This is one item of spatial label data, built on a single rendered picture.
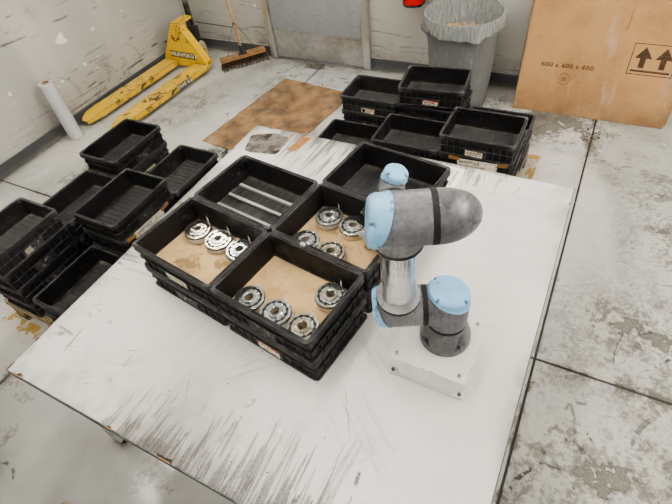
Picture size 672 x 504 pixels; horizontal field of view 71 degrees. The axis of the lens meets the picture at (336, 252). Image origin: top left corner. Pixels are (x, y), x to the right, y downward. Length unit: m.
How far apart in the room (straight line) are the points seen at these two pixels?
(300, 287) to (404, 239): 0.72
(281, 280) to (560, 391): 1.37
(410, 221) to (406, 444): 0.73
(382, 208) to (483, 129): 2.00
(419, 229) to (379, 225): 0.08
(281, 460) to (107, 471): 1.18
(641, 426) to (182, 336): 1.87
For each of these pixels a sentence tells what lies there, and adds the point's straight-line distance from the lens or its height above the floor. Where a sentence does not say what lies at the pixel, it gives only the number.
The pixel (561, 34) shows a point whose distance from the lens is 3.93.
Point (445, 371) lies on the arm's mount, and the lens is 1.43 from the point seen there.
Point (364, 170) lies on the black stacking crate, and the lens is 2.02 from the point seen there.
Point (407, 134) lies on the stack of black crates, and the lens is 3.03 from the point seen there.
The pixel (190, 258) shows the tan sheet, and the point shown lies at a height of 0.83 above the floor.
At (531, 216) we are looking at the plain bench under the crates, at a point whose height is 0.70.
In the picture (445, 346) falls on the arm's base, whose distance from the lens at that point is 1.42.
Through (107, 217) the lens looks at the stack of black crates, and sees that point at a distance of 2.78.
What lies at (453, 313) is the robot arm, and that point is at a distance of 1.30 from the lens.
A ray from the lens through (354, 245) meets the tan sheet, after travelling 1.69.
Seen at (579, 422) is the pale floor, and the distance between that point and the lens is 2.36.
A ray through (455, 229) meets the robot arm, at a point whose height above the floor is 1.39.
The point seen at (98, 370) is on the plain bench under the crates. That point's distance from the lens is 1.84.
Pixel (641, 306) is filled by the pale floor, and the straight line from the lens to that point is 2.80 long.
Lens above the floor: 2.05
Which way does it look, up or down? 47 degrees down
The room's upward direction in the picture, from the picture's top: 9 degrees counter-clockwise
